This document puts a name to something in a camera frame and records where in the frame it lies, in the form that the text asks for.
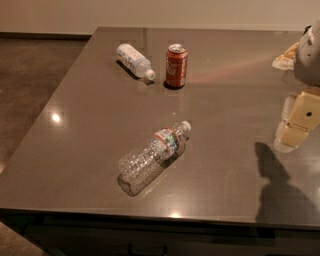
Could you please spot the black drawer handle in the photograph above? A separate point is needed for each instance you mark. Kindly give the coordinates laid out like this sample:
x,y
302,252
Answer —
x,y
147,250

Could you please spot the red soda can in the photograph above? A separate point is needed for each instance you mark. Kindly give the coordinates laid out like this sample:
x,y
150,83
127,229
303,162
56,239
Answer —
x,y
176,65

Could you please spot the small white-labelled water bottle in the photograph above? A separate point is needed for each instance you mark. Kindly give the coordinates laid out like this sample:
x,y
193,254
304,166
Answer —
x,y
137,63

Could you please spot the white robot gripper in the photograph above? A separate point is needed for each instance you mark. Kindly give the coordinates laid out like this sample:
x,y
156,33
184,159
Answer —
x,y
308,58

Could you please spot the clear water bottle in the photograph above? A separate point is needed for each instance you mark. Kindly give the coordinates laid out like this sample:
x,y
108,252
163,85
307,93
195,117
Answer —
x,y
144,164

